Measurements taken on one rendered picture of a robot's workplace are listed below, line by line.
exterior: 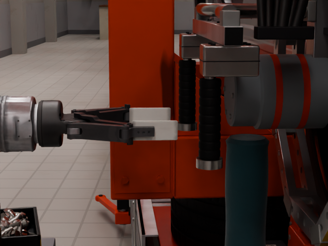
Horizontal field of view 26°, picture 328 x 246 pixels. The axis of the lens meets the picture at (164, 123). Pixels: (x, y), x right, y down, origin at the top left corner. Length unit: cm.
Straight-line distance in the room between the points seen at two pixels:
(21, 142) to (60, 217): 231
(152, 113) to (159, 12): 57
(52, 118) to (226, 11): 32
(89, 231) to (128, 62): 157
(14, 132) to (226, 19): 37
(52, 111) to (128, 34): 65
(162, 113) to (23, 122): 24
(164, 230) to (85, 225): 97
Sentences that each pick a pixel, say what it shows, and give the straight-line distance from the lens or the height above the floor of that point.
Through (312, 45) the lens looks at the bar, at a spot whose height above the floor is 94.
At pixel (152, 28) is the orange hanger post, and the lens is 173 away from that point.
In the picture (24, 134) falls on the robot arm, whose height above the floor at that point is 82.
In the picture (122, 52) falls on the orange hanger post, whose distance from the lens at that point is 174.
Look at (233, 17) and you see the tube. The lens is 113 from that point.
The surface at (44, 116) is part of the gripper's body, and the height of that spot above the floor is 84.
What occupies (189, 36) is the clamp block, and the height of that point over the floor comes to 94.
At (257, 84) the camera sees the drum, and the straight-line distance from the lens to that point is 128.
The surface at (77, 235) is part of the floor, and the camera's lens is 317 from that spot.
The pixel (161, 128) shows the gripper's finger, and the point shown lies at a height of 83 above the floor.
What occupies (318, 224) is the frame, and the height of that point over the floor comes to 63.
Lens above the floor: 102
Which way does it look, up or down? 10 degrees down
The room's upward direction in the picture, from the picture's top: straight up
